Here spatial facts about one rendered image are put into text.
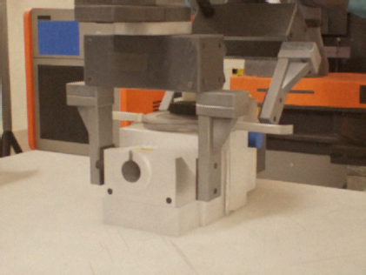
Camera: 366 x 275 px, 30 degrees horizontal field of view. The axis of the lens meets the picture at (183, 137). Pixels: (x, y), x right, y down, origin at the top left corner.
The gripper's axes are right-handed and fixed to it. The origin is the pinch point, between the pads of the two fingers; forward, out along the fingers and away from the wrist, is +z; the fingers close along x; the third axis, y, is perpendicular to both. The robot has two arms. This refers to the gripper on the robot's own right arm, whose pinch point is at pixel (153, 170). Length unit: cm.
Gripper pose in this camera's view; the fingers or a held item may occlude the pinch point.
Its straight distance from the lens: 66.4
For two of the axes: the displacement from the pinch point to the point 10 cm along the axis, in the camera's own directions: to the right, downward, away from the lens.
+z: 0.0, 9.9, 1.7
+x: -8.6, -0.9, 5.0
